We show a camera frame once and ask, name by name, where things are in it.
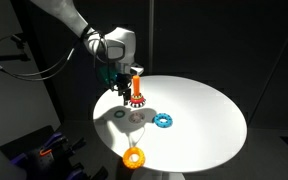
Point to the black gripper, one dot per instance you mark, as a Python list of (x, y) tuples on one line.
[(122, 82)]

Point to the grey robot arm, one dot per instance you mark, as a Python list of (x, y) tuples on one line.
[(116, 48)]

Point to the orange stacking toy peg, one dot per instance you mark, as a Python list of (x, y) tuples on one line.
[(137, 99)]

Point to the black clamp equipment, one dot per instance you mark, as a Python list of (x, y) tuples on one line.
[(44, 155)]

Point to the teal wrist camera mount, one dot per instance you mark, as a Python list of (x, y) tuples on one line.
[(105, 75)]

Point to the white round pedestal table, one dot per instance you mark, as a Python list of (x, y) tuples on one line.
[(185, 126)]

